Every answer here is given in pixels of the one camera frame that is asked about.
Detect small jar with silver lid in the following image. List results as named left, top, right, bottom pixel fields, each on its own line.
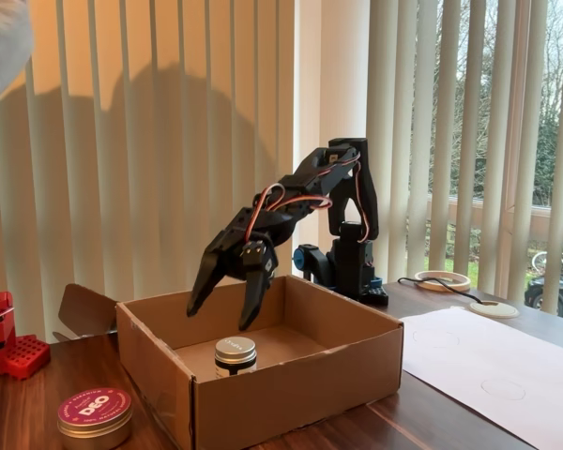
left=214, top=336, right=258, bottom=381

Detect open brown cardboard box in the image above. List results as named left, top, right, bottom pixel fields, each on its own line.
left=52, top=274, right=404, bottom=450

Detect black clamp with blue knob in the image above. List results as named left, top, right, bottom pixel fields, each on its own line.
left=292, top=243, right=332, bottom=285

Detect cream vertical blinds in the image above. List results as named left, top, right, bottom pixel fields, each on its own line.
left=365, top=0, right=563, bottom=324
left=0, top=0, right=296, bottom=329

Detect red round lid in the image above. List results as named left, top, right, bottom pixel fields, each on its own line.
left=56, top=386, right=134, bottom=450

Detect masking tape roll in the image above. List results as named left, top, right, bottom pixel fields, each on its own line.
left=413, top=270, right=472, bottom=293

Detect red perforated base block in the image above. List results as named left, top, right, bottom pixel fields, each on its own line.
left=2, top=334, right=52, bottom=381

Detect white paper sheet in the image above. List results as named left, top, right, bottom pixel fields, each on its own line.
left=398, top=307, right=563, bottom=450

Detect dark parked car outdoors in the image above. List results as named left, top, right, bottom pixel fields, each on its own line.
left=524, top=273, right=563, bottom=323

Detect bicycle outdoors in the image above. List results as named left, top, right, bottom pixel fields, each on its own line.
left=527, top=247, right=563, bottom=276

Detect thin black cable through grommet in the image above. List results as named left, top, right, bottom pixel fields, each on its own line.
left=397, top=277, right=487, bottom=308

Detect white round cable grommet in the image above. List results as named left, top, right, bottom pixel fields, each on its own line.
left=468, top=300, right=521, bottom=320

